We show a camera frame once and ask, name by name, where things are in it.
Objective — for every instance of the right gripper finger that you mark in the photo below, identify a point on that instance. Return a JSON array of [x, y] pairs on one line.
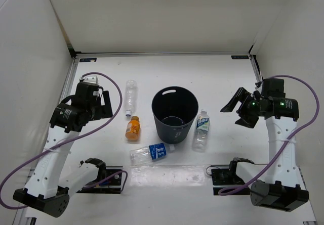
[[240, 96], [248, 121]]

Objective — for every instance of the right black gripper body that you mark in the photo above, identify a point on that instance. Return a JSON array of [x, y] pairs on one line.
[[251, 106]]

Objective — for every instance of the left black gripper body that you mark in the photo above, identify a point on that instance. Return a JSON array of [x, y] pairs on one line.
[[95, 109]]

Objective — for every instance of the clear plastic bottle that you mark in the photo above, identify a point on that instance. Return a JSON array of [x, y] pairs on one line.
[[130, 97]]

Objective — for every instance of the orange juice bottle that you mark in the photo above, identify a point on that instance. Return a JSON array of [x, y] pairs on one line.
[[133, 129]]

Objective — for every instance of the green label plastic bottle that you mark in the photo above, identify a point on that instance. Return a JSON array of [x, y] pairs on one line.
[[201, 131]]

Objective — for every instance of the blue label plastic bottle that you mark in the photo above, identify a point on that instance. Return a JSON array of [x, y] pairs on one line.
[[151, 153]]

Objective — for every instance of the dark grey plastic bin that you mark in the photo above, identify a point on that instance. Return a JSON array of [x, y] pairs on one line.
[[174, 109]]

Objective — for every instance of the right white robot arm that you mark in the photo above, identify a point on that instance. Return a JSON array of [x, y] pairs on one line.
[[276, 185]]

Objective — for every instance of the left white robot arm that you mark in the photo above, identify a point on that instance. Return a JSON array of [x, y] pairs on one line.
[[46, 190]]

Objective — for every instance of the right blue corner sticker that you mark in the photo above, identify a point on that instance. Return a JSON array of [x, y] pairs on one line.
[[240, 57]]

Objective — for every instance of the blue corner sticker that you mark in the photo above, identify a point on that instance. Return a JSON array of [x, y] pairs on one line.
[[87, 60], [240, 57]]

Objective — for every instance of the left blue corner sticker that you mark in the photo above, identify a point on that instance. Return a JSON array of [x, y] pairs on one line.
[[87, 60]]

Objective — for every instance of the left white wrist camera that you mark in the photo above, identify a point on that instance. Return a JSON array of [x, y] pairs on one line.
[[93, 79]]

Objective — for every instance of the left aluminium frame rail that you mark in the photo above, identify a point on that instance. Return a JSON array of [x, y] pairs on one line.
[[69, 79]]

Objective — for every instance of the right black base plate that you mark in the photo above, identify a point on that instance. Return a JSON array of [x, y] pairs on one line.
[[222, 177]]

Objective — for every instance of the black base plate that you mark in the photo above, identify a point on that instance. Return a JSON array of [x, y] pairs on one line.
[[222, 177], [112, 181]]

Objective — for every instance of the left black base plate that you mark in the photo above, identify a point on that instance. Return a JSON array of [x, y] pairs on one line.
[[112, 181]]

